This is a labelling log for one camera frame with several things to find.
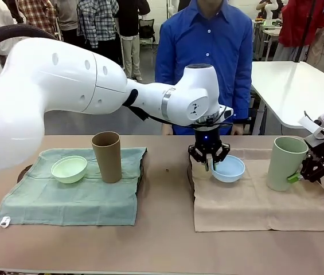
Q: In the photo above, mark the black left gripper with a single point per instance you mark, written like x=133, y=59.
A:
x=207, y=141

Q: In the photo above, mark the light blue bowl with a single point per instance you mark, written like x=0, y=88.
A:
x=230, y=172

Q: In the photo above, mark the tall pale green cup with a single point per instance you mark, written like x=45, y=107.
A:
x=283, y=163

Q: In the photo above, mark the beige cloth mat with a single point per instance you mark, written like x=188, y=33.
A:
x=259, y=206

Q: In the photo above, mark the tall brown cup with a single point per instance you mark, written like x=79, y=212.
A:
x=107, y=154

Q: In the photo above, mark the pale green bowl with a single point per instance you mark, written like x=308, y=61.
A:
x=70, y=173

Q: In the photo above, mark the green cloth mat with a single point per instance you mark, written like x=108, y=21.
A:
x=64, y=203

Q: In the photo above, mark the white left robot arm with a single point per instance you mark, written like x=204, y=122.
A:
x=50, y=86

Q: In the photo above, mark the person's left forearm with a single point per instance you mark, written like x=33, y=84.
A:
x=242, y=97

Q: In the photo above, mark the dark brown serving tray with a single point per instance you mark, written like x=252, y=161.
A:
x=24, y=173
x=191, y=177

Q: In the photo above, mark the person's left hand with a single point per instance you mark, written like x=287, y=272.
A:
x=236, y=130

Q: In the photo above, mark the person's right hand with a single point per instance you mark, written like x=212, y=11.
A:
x=168, y=130

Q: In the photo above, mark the white table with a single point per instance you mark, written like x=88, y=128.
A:
x=288, y=86

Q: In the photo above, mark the black office chair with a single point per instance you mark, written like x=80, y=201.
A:
x=146, y=30

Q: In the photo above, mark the black stand pole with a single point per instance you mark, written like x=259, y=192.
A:
x=305, y=31

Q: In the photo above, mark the person in red jacket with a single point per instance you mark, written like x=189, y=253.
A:
x=299, y=25

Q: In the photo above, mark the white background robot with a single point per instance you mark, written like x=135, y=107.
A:
x=270, y=7
x=173, y=5

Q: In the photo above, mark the person in black top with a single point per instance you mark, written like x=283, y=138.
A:
x=130, y=17

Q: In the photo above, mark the person in blue plaid shirt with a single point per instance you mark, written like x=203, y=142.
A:
x=98, y=23

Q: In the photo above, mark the person in red plaid shirt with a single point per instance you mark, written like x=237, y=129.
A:
x=38, y=14

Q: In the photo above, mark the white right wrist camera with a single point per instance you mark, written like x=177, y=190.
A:
x=306, y=123

